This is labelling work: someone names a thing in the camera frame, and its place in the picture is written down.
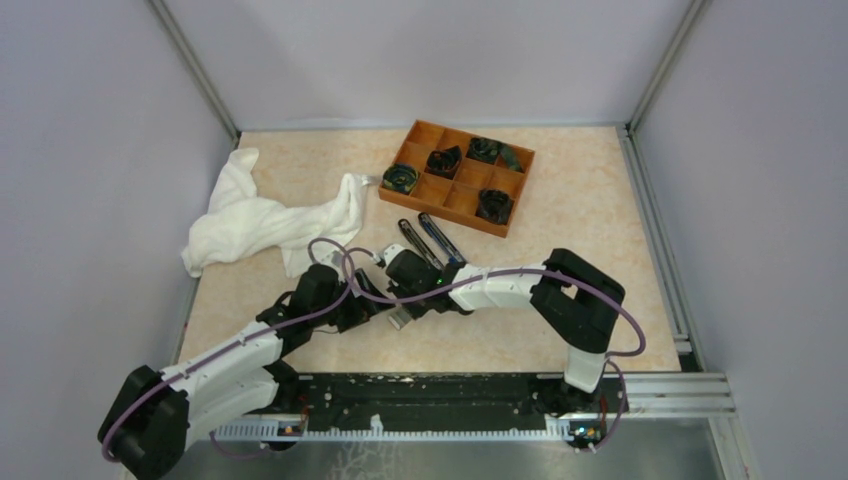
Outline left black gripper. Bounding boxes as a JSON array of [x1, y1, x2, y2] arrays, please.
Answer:
[[311, 268, 395, 334]]

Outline silver staple strip tray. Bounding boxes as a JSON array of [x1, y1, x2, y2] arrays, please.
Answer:
[[387, 308, 413, 330]]

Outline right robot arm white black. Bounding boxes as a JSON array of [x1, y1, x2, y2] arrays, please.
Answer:
[[381, 244, 625, 415]]

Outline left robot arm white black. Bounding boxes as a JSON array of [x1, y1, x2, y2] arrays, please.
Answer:
[[97, 264, 396, 479]]

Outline dark rolled tape green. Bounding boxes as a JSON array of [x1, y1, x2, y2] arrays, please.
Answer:
[[381, 163, 420, 195]]

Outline white crumpled towel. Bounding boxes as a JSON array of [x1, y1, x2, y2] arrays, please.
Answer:
[[180, 148, 377, 278]]

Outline orange compartment tray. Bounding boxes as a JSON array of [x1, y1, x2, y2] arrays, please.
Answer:
[[378, 120, 535, 238]]

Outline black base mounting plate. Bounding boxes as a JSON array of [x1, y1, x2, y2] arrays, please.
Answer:
[[260, 373, 629, 433]]

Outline black rolled tape red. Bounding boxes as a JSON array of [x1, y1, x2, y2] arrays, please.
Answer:
[[425, 145, 463, 180]]

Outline dark rolled tape top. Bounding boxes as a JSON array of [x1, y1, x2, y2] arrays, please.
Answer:
[[466, 137, 524, 173]]

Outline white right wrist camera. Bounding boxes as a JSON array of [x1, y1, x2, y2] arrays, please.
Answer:
[[378, 243, 407, 266]]

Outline aluminium frame rail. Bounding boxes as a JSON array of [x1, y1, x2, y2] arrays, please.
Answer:
[[135, 372, 737, 442]]

